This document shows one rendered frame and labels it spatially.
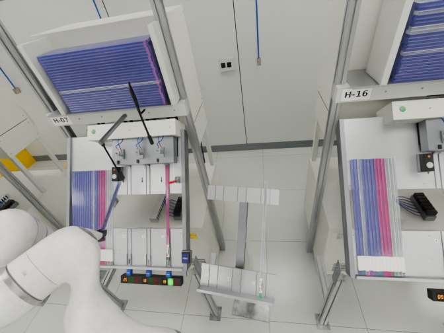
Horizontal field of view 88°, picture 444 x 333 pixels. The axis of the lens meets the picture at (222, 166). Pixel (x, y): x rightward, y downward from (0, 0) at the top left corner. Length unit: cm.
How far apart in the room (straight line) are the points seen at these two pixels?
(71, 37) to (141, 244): 107
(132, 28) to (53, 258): 100
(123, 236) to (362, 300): 160
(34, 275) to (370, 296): 189
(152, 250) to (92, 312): 72
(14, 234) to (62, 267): 14
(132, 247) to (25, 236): 74
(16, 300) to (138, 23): 107
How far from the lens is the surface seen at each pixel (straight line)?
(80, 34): 142
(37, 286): 61
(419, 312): 213
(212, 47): 256
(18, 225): 69
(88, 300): 62
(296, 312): 190
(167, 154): 117
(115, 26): 131
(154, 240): 129
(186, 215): 120
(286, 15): 250
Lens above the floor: 181
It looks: 39 degrees down
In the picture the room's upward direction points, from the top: 11 degrees counter-clockwise
